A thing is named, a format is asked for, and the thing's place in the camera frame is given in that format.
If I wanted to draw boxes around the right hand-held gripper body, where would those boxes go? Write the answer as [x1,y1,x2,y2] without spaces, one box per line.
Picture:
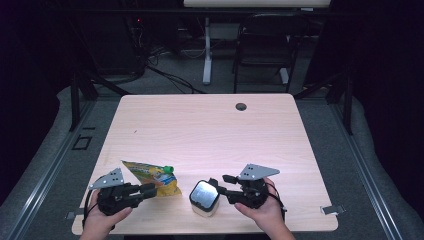
[228,163,281,210]

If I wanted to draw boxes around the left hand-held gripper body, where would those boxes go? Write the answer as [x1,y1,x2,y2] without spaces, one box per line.
[88,167,143,216]

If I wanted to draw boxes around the yellow spout pouch green cap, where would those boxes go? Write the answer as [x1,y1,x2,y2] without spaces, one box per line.
[121,160,183,198]

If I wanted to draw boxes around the clear jar with black lid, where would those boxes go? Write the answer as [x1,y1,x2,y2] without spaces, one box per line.
[188,179,221,218]

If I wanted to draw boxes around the person's right hand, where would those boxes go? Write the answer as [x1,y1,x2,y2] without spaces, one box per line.
[234,177,286,231]

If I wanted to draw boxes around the person's left hand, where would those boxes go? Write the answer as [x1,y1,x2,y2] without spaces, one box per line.
[81,190,134,234]

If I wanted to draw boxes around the grey tape piece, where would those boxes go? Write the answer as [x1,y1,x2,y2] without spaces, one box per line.
[65,209,84,221]

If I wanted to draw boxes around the black metal stand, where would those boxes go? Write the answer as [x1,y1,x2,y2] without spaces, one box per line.
[68,70,132,132]
[293,70,354,136]

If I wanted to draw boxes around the white desk leg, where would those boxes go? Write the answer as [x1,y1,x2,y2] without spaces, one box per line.
[202,16,214,86]

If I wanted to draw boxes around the dark equipment with red light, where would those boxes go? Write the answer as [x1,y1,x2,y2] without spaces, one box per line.
[96,13,148,76]

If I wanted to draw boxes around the black folding chair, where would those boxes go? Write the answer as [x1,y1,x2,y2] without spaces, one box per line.
[232,13,309,94]

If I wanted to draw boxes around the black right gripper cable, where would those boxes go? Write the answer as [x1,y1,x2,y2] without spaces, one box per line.
[266,182,288,222]

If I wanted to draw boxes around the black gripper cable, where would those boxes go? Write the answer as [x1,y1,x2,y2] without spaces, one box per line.
[81,189,101,229]
[266,182,288,222]

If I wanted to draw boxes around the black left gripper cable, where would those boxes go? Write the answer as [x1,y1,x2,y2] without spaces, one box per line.
[81,189,101,229]

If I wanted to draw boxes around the aluminium floor rail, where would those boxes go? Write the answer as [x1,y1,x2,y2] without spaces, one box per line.
[328,99,406,240]
[0,99,98,240]

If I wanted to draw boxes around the black floor cables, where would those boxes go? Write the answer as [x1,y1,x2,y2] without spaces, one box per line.
[146,49,206,95]

